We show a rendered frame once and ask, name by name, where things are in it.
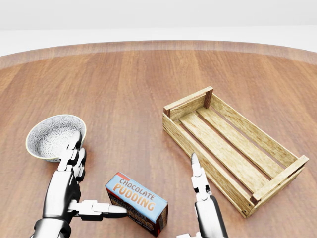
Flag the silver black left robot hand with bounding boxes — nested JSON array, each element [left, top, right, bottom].
[[42, 130, 129, 222]]

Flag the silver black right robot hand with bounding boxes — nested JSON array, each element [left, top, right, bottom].
[[176, 152, 229, 238]]

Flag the wooden slat tray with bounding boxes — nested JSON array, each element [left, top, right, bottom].
[[162, 86, 310, 219]]

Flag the chocolate pudding box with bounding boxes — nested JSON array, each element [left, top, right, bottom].
[[105, 172, 169, 237]]

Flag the patterned grey white bowl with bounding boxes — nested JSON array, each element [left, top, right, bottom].
[[25, 114, 87, 163]]

